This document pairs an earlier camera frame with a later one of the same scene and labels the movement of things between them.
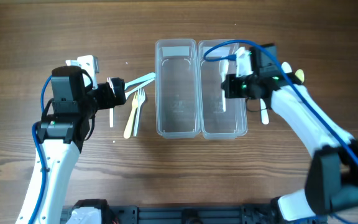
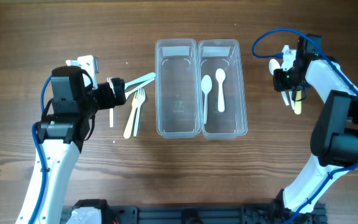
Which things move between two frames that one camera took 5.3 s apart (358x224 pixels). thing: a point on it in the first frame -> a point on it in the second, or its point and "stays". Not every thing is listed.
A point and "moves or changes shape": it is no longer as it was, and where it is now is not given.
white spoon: [264, 114] -> [206, 86]
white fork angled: [127, 93] stays
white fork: [111, 110] stays
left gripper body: [102, 98] stays
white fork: [141, 97] stays
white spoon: [224, 65] moves or changes shape
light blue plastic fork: [150, 76] stays
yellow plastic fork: [134, 106] stays
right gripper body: [240, 86] -> [286, 81]
